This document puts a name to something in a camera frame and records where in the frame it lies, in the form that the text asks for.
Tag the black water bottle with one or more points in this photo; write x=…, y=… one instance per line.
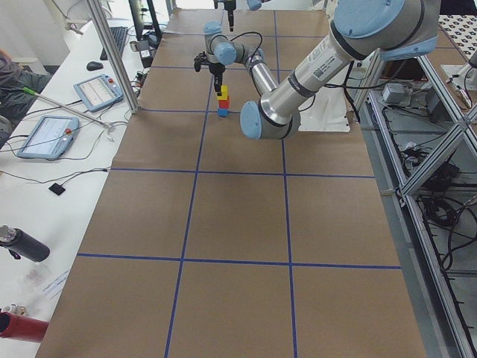
x=20, y=244

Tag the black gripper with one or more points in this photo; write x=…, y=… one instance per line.
x=215, y=69
x=229, y=7

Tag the far teach pendant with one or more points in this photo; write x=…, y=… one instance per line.
x=98, y=92

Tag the black keyboard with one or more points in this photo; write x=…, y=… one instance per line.
x=119, y=34

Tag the white camera post base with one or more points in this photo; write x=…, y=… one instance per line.
x=325, y=112

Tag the small black square pad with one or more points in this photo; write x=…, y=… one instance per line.
x=57, y=189

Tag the teach pendant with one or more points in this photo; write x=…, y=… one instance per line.
x=98, y=92
x=50, y=138

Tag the red foam block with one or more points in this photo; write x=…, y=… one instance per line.
x=224, y=103

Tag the blue foam block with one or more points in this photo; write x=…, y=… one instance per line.
x=222, y=112

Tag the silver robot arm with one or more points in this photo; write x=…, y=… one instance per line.
x=253, y=5
x=398, y=30

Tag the person in dark jacket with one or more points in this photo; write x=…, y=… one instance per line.
x=15, y=102

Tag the near teach pendant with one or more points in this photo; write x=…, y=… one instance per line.
x=50, y=138

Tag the grey power supply box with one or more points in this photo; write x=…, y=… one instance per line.
x=394, y=93

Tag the red fire extinguisher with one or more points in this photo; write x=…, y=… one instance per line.
x=22, y=328

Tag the yellow foam block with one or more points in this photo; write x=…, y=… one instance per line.
x=222, y=94

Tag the black computer mouse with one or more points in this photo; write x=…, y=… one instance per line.
x=94, y=65

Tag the aluminium frame post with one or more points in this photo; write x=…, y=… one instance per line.
x=107, y=41

